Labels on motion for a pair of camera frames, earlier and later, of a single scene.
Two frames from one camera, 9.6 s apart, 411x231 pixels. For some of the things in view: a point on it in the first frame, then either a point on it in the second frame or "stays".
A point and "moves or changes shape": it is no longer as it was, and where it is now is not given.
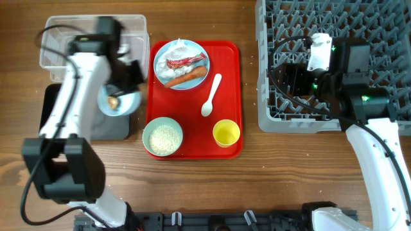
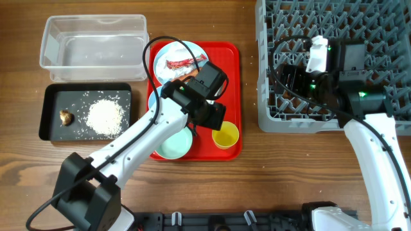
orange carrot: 197,72 stays
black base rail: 207,221 stays
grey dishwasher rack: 386,24 stays
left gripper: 115,86 to 216,118
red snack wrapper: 176,63 stays
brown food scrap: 113,102 moves or changes shape
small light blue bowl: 128,101 to 152,96
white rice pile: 164,140 to 105,117
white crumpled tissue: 177,51 stays
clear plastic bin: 58,30 stays
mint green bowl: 157,122 moves or changes shape
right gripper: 298,70 stays
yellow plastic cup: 226,133 stays
